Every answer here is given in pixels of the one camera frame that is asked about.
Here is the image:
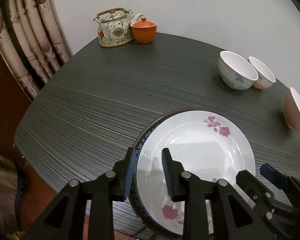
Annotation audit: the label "floral ceramic teapot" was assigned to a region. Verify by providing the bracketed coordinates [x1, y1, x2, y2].
[93, 7, 143, 48]

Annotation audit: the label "large pink bowl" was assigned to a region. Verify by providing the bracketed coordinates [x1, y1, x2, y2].
[283, 87, 300, 132]

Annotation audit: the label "beige patterned curtain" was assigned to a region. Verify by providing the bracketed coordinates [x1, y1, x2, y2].
[0, 0, 70, 99]

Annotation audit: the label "white bowl blue print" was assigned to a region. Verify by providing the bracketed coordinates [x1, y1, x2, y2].
[218, 50, 258, 90]

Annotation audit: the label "white plate pink roses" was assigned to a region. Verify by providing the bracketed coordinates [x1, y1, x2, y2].
[130, 110, 256, 239]

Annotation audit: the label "large blue floral plate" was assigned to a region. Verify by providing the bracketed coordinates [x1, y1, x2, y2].
[129, 109, 218, 239]

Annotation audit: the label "orange lidded cup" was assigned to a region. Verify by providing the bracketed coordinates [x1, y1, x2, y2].
[130, 17, 158, 44]

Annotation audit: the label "white bowl pink base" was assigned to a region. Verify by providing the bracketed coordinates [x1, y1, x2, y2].
[248, 56, 276, 89]

